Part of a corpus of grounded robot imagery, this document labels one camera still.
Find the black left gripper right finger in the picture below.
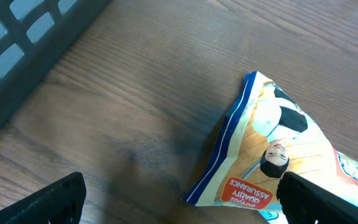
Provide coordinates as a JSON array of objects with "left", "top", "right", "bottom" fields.
[{"left": 277, "top": 172, "right": 358, "bottom": 224}]

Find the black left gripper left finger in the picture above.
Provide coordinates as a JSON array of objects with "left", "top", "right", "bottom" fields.
[{"left": 0, "top": 172, "right": 86, "bottom": 224}]

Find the red white snack package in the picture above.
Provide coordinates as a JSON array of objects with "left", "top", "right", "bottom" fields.
[{"left": 183, "top": 71, "right": 358, "bottom": 223}]

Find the grey plastic mesh basket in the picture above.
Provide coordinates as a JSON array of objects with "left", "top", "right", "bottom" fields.
[{"left": 0, "top": 0, "right": 109, "bottom": 128}]

